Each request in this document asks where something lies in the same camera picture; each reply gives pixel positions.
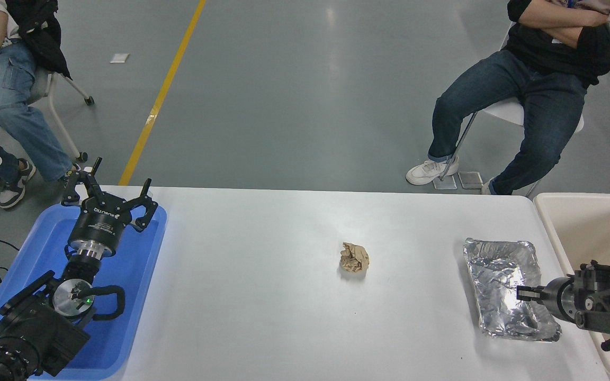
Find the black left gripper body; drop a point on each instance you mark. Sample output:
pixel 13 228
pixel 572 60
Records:
pixel 98 225

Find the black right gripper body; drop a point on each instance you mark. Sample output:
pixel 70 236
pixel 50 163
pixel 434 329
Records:
pixel 553 299

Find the silver foil tray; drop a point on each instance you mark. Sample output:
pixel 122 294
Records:
pixel 495 264

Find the clear floor plate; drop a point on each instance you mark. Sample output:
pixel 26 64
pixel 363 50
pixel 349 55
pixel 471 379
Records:
pixel 470 180
pixel 445 182

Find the blue plastic tray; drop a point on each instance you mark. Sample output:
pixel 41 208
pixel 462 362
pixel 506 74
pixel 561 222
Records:
pixel 135 264

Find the large pale bin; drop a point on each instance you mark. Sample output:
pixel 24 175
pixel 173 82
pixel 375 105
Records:
pixel 585 227

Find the grey wheeled chair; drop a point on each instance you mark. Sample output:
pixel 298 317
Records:
pixel 40 87

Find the person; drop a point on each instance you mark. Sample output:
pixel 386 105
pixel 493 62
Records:
pixel 543 106
pixel 8 90

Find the white paper scrap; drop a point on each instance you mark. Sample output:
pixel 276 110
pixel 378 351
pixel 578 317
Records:
pixel 119 58

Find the black jacket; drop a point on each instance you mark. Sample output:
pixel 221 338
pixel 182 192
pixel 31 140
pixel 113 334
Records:
pixel 40 32

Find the crumpled tan paper ball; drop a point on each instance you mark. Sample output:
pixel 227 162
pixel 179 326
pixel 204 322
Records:
pixel 354 258

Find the white shell chair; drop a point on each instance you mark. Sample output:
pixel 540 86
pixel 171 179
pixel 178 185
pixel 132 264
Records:
pixel 503 110

